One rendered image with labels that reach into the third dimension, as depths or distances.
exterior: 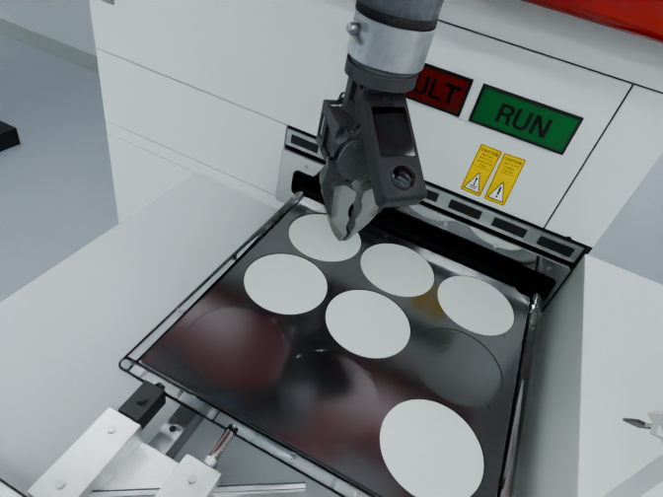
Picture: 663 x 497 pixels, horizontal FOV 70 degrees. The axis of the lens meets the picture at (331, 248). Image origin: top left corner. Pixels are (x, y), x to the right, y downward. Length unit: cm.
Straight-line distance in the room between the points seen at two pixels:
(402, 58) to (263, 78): 31
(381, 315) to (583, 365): 21
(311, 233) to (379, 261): 10
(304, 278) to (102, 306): 25
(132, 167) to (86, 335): 44
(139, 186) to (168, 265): 34
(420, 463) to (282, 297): 23
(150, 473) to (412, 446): 23
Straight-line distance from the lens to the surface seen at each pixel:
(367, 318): 55
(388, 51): 45
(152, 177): 96
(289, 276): 57
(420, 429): 49
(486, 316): 62
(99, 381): 59
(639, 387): 56
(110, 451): 44
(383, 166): 44
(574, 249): 69
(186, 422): 51
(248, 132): 77
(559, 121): 62
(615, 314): 63
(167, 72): 83
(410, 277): 62
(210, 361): 49
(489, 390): 55
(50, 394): 59
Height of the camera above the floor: 130
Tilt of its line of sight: 40 degrees down
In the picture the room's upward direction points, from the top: 14 degrees clockwise
